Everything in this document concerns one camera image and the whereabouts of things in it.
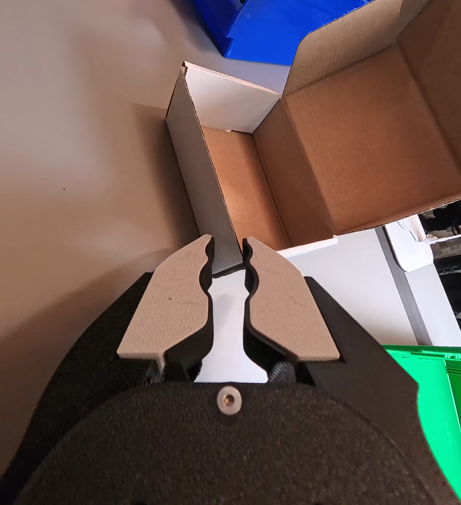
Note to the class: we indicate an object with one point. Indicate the grey desk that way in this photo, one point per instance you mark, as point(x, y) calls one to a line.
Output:
point(57, 157)

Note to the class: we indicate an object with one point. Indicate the white cardboard mailer box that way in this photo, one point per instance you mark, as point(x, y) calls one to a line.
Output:
point(352, 138)

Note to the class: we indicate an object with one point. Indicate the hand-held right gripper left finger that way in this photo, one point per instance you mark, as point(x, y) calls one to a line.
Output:
point(167, 311)

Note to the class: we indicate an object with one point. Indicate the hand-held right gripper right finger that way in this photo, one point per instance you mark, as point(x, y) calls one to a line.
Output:
point(289, 311)

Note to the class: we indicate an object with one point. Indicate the document stand with white base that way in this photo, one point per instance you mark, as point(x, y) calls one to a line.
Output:
point(410, 252)

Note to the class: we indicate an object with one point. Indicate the green plastic bin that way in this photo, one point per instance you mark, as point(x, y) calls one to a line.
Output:
point(451, 414)

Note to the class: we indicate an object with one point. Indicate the blue plastic bin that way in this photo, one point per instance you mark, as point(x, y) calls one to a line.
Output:
point(274, 31)

